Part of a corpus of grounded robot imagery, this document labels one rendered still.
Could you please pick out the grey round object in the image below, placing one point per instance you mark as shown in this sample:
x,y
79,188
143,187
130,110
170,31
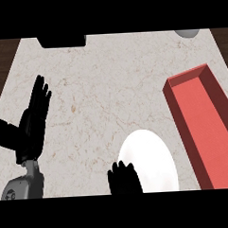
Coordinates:
x,y
186,33

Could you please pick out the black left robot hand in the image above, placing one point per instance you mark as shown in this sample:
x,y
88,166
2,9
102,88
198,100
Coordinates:
x,y
31,129

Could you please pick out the black appliance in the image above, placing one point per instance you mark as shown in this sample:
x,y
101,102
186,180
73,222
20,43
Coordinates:
x,y
63,41

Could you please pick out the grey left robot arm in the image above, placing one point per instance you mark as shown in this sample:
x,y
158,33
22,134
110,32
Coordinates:
x,y
25,183

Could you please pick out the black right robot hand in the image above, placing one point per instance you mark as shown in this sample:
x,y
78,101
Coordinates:
x,y
124,180

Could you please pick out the white plate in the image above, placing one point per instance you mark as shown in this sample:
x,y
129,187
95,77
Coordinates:
x,y
153,161

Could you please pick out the red cardboard box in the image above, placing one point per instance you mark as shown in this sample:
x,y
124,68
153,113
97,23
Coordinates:
x,y
208,126

